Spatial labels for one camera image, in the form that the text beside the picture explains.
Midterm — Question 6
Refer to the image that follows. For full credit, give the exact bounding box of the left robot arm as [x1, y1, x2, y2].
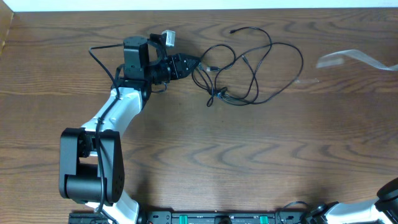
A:
[58, 30, 200, 223]

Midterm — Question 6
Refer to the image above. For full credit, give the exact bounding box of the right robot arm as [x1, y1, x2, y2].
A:
[302, 179, 397, 224]

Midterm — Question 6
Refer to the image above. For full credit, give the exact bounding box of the left camera black cable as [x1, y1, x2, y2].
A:
[88, 43, 125, 215]

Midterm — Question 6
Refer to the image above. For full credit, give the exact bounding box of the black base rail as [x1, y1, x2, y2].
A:
[68, 200, 312, 224]

